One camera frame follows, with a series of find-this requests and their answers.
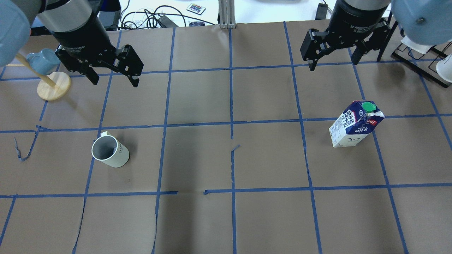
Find black power brick right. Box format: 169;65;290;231
315;3;329;20

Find black tangled cables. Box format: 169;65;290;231
119;0;216;29

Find black power adapter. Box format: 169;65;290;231
157;16;179;28

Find white mug grey inside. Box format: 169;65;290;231
91;131;130;168

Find white cup on rack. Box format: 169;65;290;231
435;54;452;83

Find wooden mug tree stand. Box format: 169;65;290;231
6;53;72;101

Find light blue mug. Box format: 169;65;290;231
26;48;61;75

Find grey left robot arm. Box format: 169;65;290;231
0;0;144;88

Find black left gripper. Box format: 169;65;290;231
50;14;144;88

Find whole milk carton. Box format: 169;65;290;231
329;100;385;148

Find remote control with coloured buttons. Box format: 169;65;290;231
186;3;206;16

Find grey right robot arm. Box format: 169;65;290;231
300;0;452;71

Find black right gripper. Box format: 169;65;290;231
300;0;398;71

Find aluminium frame post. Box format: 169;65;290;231
218;0;236;29

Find black wire rack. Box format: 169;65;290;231
391;42;451;88

